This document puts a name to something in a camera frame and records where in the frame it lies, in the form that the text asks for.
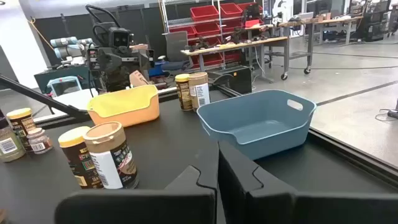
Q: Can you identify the chrome wire shelf rack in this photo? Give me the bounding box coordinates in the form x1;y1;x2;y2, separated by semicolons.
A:
160;0;265;69

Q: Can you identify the wooden top workbench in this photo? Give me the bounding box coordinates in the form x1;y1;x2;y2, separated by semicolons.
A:
180;36;290;81
278;15;364;75

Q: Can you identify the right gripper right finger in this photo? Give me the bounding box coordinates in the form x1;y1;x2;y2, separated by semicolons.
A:
218;141;398;224

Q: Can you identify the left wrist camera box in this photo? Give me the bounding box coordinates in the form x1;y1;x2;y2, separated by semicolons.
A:
108;27;134;49

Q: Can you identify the black diagonal frame strut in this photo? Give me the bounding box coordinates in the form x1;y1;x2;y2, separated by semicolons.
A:
0;74;91;121

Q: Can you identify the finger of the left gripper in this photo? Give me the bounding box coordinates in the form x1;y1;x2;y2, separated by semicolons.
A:
104;53;124;77
123;53;142;77

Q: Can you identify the blue box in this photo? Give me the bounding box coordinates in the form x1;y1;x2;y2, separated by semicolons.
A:
149;58;170;78

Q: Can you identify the dark green cabinet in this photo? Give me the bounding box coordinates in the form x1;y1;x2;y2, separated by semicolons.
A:
34;65;91;94

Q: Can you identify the yellow plastic bin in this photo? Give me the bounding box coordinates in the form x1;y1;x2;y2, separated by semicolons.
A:
86;84;160;128

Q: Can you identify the black computer tower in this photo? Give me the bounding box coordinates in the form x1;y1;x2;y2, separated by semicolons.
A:
207;65;252;95

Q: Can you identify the light blue framed screen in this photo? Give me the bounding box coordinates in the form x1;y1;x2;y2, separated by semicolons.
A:
46;76;83;98

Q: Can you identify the black equipment rack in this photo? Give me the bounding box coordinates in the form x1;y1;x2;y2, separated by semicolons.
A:
348;0;398;43

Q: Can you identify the small cork stoppered glass jar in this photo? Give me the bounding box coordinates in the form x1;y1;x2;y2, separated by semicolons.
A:
26;127;53;155

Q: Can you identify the dark blue plastic bin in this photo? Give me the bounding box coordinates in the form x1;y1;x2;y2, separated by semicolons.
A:
196;89;317;161

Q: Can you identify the brown cardboard box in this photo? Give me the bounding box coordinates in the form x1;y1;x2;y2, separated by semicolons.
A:
129;70;150;88

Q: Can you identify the grey office chair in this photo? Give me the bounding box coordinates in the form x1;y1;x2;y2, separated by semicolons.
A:
164;30;190;75

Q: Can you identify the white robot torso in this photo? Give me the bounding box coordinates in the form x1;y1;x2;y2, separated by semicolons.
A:
272;0;295;24

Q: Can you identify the tan lid furikake jar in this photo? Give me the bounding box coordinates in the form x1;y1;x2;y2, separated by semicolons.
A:
188;72;211;112
83;121;140;190

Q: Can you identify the black lid green herb jar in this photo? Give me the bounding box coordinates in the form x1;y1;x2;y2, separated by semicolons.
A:
0;108;26;163

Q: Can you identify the yellow lid chili onion jar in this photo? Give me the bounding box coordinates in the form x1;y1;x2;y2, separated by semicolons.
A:
58;126;103;190
174;73;193;112
6;107;37;153

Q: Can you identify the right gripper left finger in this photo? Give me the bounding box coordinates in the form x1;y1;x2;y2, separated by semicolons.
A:
55;141;218;224

